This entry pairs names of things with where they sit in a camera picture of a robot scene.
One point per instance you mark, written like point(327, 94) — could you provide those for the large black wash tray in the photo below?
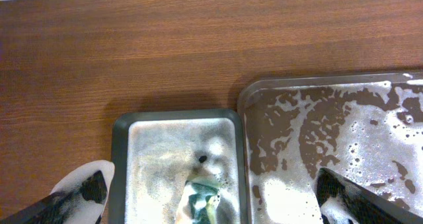
point(366, 127)

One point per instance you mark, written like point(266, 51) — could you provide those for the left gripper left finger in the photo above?
point(78, 198)

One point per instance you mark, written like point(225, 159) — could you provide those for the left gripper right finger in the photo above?
point(342, 201)

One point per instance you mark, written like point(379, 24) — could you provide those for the small black soapy tray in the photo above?
point(155, 153)

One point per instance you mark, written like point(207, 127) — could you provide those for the green yellow sponge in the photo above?
point(199, 201)

